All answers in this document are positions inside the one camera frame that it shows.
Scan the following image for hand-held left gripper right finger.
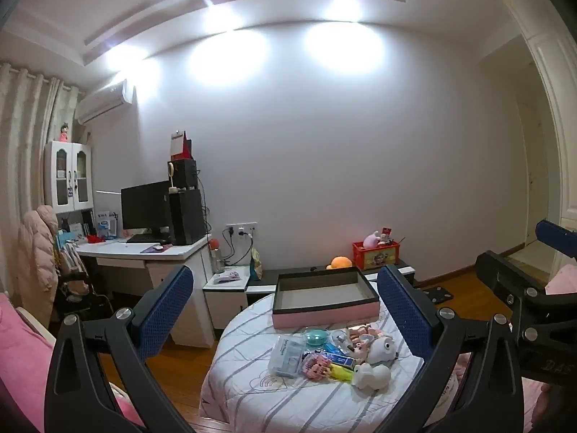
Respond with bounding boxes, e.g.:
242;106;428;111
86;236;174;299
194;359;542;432
374;264;526;433

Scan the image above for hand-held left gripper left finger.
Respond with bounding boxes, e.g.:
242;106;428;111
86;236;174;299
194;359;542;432
44;264;199;433

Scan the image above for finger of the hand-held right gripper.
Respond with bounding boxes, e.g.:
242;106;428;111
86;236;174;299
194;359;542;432
476;251;577;341
536;220;577;253

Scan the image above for white round toy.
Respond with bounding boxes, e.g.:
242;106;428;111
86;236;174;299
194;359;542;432
365;336;400;366

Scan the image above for pink doll figurine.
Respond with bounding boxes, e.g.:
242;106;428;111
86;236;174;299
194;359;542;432
347;330;382;358

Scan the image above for white duck toy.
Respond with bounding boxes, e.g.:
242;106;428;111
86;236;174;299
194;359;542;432
353;363;392;391

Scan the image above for small blue box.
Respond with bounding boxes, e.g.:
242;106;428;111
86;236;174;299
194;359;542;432
322;343;357;368

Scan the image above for pink storage box black rim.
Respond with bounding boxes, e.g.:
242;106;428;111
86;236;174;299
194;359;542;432
272;266;380;330

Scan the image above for small yellow toy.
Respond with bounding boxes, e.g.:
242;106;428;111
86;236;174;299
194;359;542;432
329;363;355;384

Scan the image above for teal brush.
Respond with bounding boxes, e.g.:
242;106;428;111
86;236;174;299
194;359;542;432
303;327;331;348

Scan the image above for clear plastic swab box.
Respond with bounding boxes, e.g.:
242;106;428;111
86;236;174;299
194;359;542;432
268;334;308;377

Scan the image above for black floor scale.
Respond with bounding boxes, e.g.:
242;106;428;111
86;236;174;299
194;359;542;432
419;286;453;306

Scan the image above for pink printed blanket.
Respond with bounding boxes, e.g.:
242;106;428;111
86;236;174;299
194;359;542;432
545;265;577;294

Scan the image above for white nightstand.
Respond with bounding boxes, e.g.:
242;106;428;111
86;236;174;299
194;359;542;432
203;267;251;349

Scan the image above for white desk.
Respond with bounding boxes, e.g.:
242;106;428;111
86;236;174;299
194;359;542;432
74;233;213;349

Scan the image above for red printed crate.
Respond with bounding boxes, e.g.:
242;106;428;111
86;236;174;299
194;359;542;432
352;240;401;271

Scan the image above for black folding chair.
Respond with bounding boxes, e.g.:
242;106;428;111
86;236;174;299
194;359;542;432
54;253;113;325

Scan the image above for black computer tower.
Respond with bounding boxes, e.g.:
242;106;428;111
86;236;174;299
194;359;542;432
168;188;206;245

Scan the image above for blue white boxes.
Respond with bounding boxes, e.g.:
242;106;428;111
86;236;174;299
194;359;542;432
92;210;120;240

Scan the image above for black computer monitor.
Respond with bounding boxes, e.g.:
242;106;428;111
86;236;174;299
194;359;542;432
121;180;172;236

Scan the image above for white striped quilt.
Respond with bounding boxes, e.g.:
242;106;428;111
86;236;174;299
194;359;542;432
199;291;458;433

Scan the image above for black speaker box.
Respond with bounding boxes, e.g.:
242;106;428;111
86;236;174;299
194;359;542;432
168;159;198;190

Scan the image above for pink bed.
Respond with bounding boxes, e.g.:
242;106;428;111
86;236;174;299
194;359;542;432
0;293;145;433

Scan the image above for red box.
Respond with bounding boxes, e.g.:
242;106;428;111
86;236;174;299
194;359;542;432
170;131;193;161

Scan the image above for white glass-door cabinet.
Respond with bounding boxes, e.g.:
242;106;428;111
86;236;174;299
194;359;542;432
44;141;94;214

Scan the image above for white air conditioner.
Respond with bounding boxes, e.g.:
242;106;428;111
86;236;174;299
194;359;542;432
74;79;136;124

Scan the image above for beige curtain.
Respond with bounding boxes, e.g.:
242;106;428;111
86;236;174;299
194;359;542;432
0;63;86;289

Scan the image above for black power cables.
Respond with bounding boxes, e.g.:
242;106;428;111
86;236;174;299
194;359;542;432
221;230;254;267

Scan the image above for white door frame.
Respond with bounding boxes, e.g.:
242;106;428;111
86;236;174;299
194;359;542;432
497;0;577;276

